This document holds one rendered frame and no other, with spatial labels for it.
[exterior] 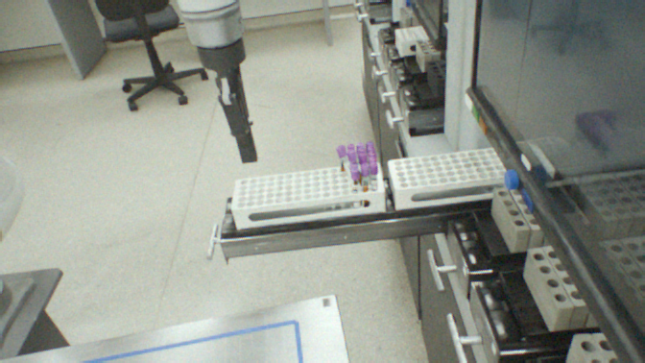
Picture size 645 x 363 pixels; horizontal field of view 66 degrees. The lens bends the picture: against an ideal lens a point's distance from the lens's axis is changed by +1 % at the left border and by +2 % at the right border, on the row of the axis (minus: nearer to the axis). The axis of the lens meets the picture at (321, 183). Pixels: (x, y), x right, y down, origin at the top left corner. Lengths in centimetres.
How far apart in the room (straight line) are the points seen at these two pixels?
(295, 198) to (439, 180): 28
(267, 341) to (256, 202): 29
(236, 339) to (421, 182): 44
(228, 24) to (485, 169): 54
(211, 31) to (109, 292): 160
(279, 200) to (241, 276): 111
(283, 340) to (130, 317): 135
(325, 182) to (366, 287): 98
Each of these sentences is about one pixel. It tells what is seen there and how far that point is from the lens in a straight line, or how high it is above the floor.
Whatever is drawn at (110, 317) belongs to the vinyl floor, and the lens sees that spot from 213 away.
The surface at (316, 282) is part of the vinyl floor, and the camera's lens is 195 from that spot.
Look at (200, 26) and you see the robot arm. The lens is 79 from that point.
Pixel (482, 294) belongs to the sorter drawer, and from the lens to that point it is 83.
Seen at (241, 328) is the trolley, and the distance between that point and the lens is 82.
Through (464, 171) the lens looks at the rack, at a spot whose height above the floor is 86.
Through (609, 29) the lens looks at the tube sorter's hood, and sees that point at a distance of 56.
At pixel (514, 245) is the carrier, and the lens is 87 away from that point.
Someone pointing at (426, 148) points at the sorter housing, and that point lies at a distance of 128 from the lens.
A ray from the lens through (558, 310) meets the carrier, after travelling 76.
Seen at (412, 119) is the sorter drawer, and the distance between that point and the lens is 131.
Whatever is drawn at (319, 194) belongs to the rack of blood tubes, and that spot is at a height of 86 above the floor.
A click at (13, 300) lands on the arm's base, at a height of 72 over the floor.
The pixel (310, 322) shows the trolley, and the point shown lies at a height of 82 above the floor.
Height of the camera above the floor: 145
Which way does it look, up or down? 37 degrees down
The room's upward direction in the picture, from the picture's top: 9 degrees counter-clockwise
